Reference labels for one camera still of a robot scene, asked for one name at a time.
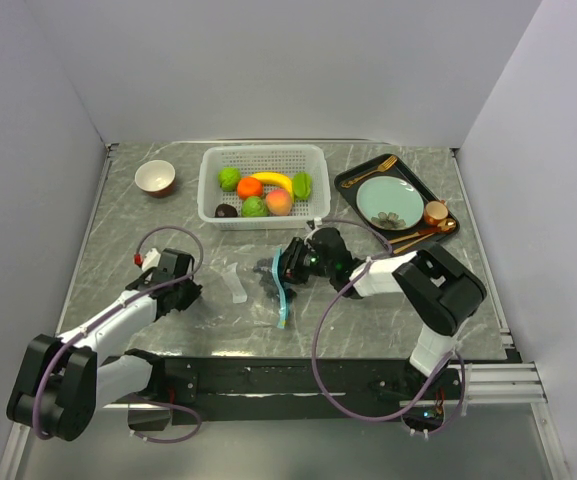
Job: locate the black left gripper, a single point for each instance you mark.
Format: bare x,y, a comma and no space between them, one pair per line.
192,292

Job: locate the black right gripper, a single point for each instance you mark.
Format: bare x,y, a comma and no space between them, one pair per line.
292,260

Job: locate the clear zip top bag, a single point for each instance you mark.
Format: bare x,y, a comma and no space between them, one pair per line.
243,287

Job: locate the fake black grapes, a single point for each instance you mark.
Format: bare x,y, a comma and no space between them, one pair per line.
263,268

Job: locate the fake red apple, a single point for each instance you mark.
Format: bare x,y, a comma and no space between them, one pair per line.
279,202

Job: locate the fake dark purple fruit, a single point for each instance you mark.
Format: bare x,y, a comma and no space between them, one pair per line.
225,211

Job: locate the fake green leafy vegetable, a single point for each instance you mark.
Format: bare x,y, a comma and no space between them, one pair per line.
302,186

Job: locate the fake green round vegetable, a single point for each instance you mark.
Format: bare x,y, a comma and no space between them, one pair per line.
254,207

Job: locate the fake yellow banana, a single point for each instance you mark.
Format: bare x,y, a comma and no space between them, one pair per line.
275,179

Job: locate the fake orange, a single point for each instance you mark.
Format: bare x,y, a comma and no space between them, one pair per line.
249,187

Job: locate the fake green cabbage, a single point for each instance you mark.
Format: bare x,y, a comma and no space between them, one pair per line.
229,178

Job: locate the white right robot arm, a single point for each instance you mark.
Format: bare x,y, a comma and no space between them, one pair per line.
442,291

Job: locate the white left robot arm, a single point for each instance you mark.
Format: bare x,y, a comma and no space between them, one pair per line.
63,380

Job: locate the gold chopstick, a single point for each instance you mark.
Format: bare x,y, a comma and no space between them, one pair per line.
417,234
412,243

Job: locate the teal floral plate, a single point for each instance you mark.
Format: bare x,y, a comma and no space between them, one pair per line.
389,203

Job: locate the black rectangular tray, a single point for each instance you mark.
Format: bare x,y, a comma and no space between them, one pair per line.
402,171

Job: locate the red and white bowl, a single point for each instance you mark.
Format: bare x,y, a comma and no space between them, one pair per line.
156,178

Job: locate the gold fork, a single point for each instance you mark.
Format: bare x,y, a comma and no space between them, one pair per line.
381,168

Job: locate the copper cup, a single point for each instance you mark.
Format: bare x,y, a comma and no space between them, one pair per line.
435,212

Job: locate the gold spoon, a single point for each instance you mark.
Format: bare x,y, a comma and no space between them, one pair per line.
446,225

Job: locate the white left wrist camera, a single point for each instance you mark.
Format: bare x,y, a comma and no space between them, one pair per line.
147,260

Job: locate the black mounting base rail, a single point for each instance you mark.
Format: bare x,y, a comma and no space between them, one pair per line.
248,388

